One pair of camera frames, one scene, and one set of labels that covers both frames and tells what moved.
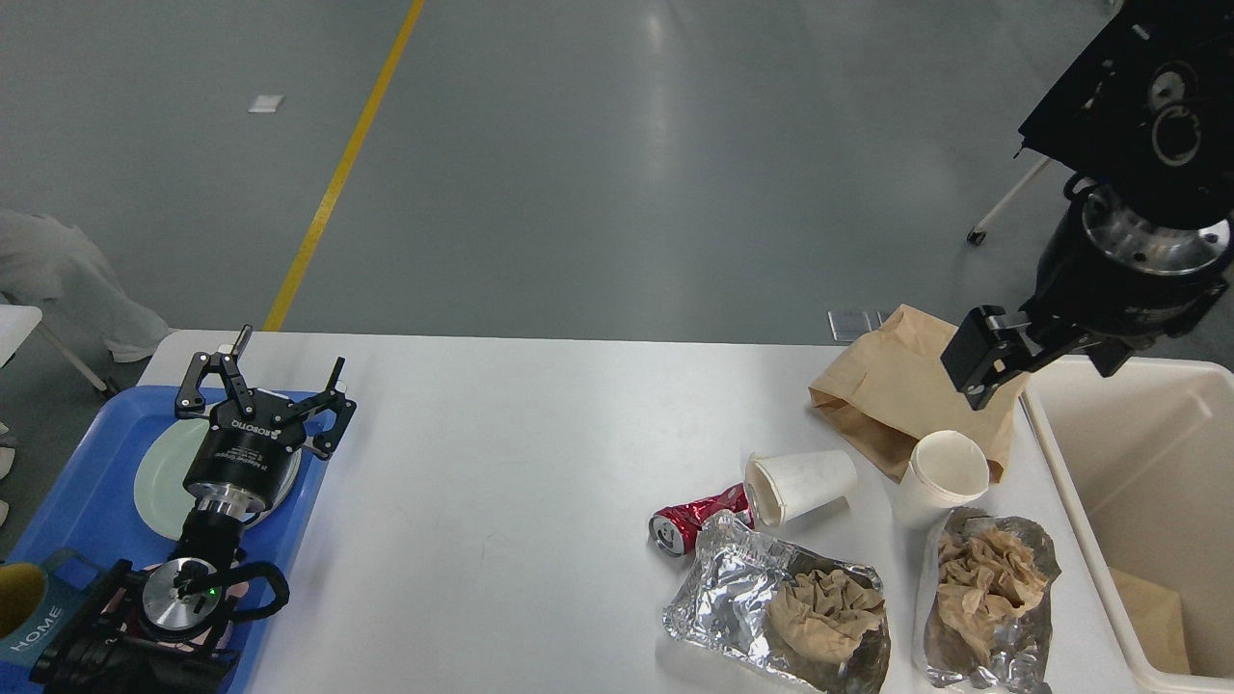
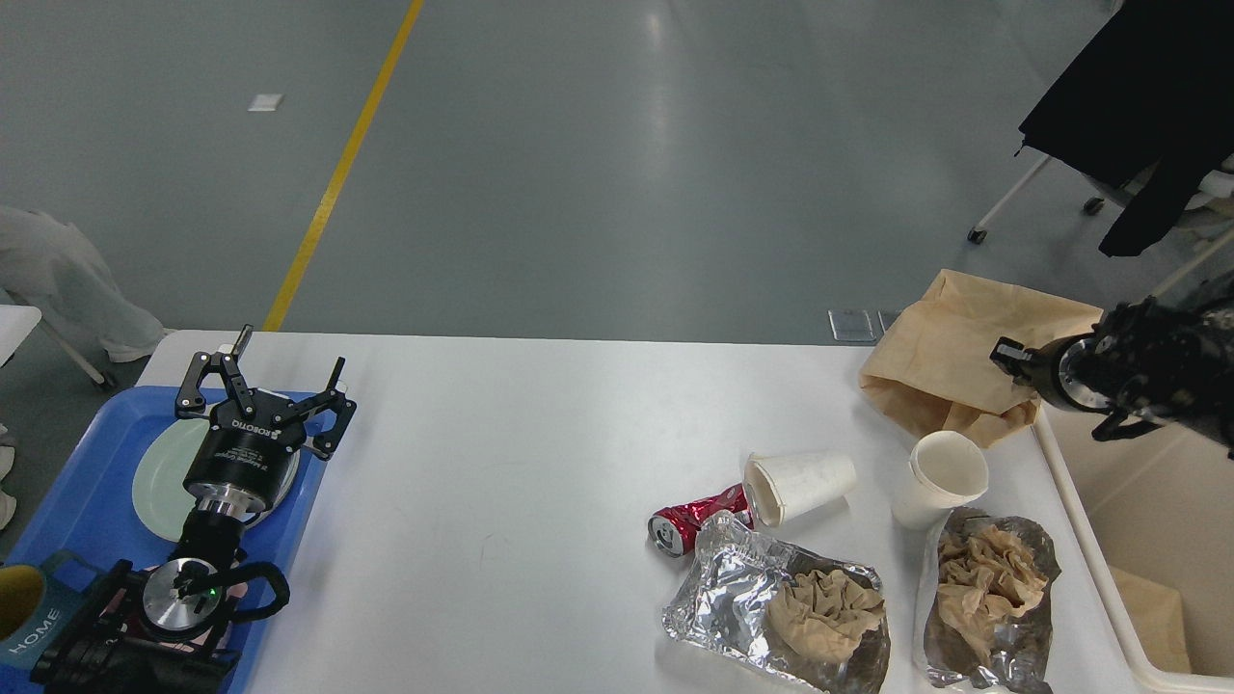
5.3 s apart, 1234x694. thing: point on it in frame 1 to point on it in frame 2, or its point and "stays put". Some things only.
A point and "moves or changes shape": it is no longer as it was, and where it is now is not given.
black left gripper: x=243 y=464 stays put
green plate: x=160 y=492 stays put
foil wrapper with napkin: x=756 y=598 stays put
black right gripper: x=1079 y=282 to x=1066 y=369
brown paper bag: x=883 y=389 moves or changes shape
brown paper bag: x=1156 y=615 stays put
